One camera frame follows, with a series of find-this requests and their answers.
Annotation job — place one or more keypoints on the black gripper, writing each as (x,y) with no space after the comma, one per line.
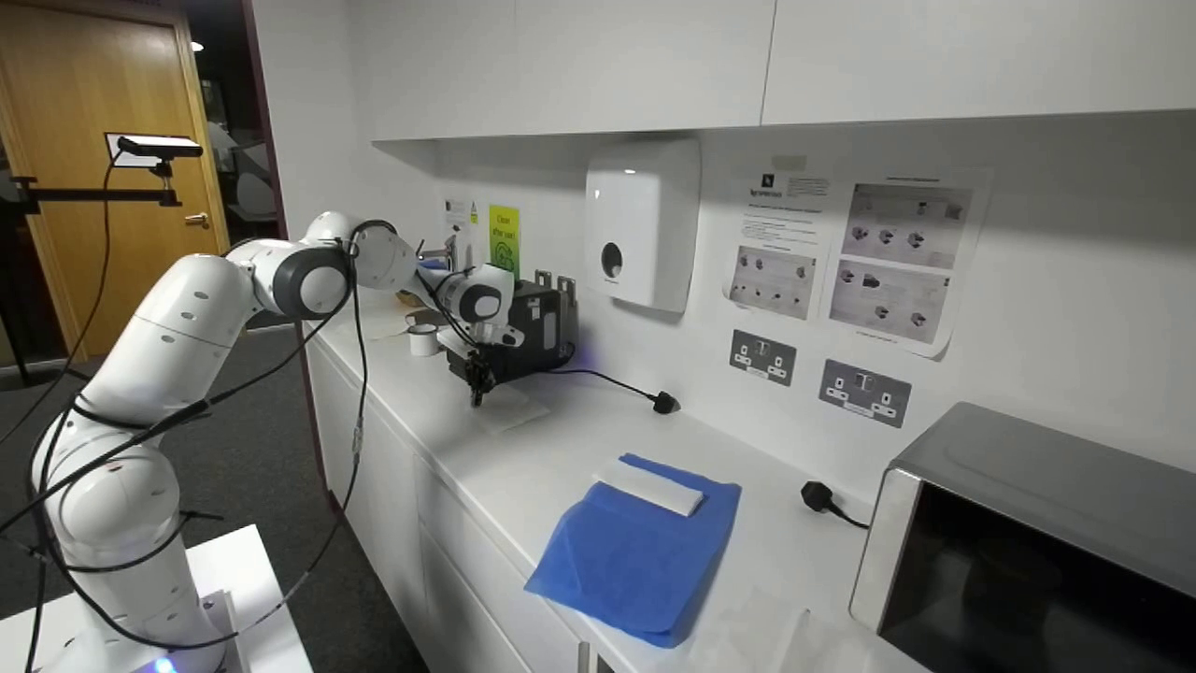
(468,350)

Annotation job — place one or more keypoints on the white paper napkin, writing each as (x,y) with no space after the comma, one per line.
(656,486)

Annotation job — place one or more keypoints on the white robot base table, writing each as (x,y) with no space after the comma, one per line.
(257,601)

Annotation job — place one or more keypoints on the blue cloth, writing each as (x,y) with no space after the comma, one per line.
(637,562)

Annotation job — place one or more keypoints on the white enamel mug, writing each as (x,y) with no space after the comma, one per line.
(423,346)

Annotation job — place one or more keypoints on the black coffee machine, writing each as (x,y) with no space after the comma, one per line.
(542,330)

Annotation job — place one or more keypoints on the green clean after use sign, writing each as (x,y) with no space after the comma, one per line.
(505,242)

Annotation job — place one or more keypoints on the white base cabinet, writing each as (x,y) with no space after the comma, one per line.
(398,523)

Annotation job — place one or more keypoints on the white paper towel dispenser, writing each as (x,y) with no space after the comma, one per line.
(629,235)

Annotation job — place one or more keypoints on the narrow instruction poster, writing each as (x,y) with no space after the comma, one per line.
(775,235)

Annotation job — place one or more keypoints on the wide instruction poster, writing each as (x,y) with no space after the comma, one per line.
(904,263)

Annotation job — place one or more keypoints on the black tripod stand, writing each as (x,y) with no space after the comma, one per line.
(78,193)

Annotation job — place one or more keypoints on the wooden door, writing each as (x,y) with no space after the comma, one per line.
(112,75)

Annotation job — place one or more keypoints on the silver microwave oven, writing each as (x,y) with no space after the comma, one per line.
(1034,574)

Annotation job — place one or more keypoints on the grey single wall socket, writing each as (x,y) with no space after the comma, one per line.
(542,278)
(565,281)

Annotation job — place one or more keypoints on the grey double wall socket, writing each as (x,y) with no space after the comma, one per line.
(866,394)
(765,356)

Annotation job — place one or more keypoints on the white wall cabinet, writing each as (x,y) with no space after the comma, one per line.
(696,60)

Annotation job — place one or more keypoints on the black camera on stand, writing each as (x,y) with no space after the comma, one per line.
(156,147)

